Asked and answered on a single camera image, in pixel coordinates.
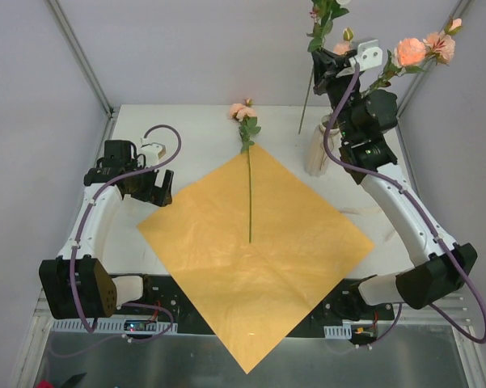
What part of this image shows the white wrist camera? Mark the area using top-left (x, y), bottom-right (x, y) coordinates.
top-left (349, 38), bottom-right (383, 71)
top-left (140, 137), bottom-right (167, 166)

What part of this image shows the left aluminium frame post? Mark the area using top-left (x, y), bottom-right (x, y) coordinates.
top-left (44, 0), bottom-right (115, 119)

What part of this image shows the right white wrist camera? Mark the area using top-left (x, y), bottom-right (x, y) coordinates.
top-left (349, 38), bottom-right (383, 71)

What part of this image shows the right white cable duct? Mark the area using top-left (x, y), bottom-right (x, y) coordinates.
top-left (323, 323), bottom-right (353, 340)

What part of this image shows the left white cable duct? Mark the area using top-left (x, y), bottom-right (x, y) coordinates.
top-left (52, 318), bottom-right (178, 335)

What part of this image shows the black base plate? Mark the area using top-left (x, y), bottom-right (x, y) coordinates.
top-left (120, 275), bottom-right (400, 344)

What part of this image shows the aluminium front rail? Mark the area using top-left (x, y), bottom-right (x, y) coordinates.
top-left (32, 290), bottom-right (472, 326)

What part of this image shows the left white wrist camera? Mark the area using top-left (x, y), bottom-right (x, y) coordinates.
top-left (140, 137), bottom-right (167, 166)

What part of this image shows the picked flower stem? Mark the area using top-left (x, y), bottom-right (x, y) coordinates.
top-left (297, 0), bottom-right (353, 135)
top-left (332, 27), bottom-right (354, 56)
top-left (361, 18), bottom-right (463, 96)

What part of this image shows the orange wrapping paper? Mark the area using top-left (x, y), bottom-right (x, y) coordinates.
top-left (138, 145), bottom-right (374, 373)

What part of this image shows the pink flower bouquet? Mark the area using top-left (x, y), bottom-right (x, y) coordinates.
top-left (228, 98), bottom-right (261, 243)

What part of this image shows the aluminium frame post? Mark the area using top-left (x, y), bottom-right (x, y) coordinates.
top-left (391, 0), bottom-right (472, 121)
top-left (44, 0), bottom-right (115, 119)

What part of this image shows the white cable duct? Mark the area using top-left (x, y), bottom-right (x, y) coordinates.
top-left (323, 323), bottom-right (353, 340)
top-left (52, 318), bottom-right (178, 335)

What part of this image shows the right aluminium frame post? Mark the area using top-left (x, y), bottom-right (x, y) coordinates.
top-left (391, 0), bottom-right (472, 121)

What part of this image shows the beige ribbed vase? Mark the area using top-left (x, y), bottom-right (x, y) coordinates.
top-left (304, 114), bottom-right (341, 177)

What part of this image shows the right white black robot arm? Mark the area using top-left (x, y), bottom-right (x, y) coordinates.
top-left (311, 48), bottom-right (477, 319)

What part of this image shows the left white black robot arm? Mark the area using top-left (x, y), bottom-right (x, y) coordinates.
top-left (39, 139), bottom-right (174, 319)

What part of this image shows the cream printed ribbon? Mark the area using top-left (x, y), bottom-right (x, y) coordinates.
top-left (338, 206), bottom-right (396, 243)

